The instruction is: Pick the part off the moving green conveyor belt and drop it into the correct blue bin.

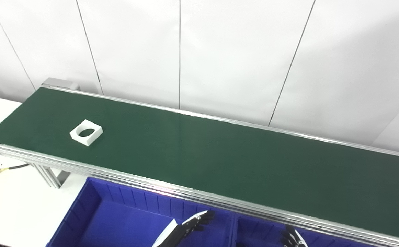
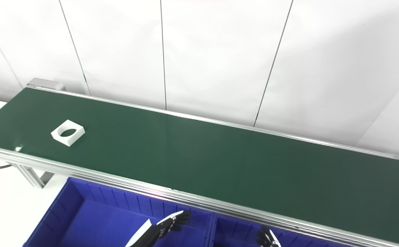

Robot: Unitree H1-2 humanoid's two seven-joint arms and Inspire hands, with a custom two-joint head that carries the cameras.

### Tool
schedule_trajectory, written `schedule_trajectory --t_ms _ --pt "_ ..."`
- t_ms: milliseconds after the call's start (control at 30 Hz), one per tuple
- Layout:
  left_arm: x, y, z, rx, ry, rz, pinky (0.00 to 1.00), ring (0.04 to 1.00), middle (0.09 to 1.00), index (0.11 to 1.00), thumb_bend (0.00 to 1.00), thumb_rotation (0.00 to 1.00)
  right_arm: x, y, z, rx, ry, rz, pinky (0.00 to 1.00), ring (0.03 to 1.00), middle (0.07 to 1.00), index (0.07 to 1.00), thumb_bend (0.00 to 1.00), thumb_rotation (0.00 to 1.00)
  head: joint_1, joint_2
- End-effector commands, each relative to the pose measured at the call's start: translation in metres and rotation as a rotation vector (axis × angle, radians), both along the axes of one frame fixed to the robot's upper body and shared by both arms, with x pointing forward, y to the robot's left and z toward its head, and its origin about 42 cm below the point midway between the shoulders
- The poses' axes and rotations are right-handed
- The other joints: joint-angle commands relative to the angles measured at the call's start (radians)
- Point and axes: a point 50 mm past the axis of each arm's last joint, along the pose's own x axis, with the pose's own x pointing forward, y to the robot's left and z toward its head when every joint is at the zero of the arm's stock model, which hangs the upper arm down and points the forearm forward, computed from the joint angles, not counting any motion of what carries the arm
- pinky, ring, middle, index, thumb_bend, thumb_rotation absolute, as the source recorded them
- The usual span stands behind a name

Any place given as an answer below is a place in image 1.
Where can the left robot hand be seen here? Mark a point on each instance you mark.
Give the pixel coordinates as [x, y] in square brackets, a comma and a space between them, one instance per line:
[167, 234]

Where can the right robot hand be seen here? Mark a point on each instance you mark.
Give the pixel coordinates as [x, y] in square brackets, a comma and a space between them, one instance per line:
[291, 238]

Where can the white square part round hole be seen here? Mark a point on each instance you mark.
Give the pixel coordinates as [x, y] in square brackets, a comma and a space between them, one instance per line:
[82, 139]

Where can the blue plastic bin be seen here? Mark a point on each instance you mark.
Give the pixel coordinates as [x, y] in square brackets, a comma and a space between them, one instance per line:
[117, 223]
[258, 231]

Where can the green conveyor belt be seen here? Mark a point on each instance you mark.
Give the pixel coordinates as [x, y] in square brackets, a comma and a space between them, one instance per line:
[199, 154]
[82, 168]

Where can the aluminium conveyor leg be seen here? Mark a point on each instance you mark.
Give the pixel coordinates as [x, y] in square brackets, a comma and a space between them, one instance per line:
[50, 176]

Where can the grey conveyor end housing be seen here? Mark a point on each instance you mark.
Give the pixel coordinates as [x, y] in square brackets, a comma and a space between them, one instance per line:
[60, 83]

